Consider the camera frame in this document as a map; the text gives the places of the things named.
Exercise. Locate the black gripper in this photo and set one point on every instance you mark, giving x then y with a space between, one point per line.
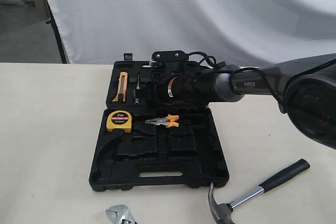
171 89

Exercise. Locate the black plastic tool case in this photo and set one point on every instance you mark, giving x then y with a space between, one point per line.
190 154

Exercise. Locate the claw hammer black grip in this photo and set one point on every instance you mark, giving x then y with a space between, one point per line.
222 213

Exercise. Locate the chrome adjustable wrench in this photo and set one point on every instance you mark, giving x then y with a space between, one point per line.
119 214

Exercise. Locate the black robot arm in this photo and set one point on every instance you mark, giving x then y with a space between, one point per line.
304 88

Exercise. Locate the clear tester screwdriver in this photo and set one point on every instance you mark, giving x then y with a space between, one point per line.
136 99

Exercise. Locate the orange utility knife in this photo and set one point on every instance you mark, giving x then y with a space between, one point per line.
122 87

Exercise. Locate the yellow tape measure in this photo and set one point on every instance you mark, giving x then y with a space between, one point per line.
119 119

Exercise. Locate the white backdrop cloth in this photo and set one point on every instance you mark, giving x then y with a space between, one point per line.
241 32

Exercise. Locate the black backdrop stand pole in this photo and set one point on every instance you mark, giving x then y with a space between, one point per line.
59 43

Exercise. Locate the orange handled pliers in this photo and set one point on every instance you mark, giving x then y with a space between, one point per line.
168 121

